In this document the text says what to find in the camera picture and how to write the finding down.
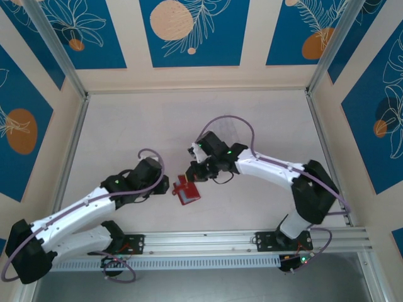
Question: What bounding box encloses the clear plastic card box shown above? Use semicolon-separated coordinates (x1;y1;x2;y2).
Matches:
216;113;242;148

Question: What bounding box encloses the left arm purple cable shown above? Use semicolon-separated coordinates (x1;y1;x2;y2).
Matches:
1;148;164;283

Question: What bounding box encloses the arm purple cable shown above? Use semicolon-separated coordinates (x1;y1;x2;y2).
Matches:
1;148;164;283
201;115;352;274

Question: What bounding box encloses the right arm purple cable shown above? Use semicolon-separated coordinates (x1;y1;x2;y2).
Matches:
201;115;352;274

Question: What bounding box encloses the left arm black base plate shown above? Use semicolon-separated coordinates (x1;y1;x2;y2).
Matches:
87;234;145;255

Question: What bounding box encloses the long aluminium mounting rail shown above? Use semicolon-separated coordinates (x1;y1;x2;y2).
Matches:
26;226;374;258

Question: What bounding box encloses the aluminium side rail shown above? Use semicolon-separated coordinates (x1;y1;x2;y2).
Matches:
305;89;353;227
47;94;91;233

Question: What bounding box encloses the white slotted cable duct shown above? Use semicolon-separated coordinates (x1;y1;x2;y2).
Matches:
40;255;281;272

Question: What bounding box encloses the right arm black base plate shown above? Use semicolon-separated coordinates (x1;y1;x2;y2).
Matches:
255;230;314;252

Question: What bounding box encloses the blue floral wall panel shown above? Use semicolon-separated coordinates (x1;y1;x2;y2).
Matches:
0;4;66;91
139;0;251;68
341;20;403;196
266;0;350;66
31;0;127;70
0;43;54;203

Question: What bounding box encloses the aluminium frame post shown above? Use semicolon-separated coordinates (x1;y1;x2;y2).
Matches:
307;0;361;95
23;0;89;99

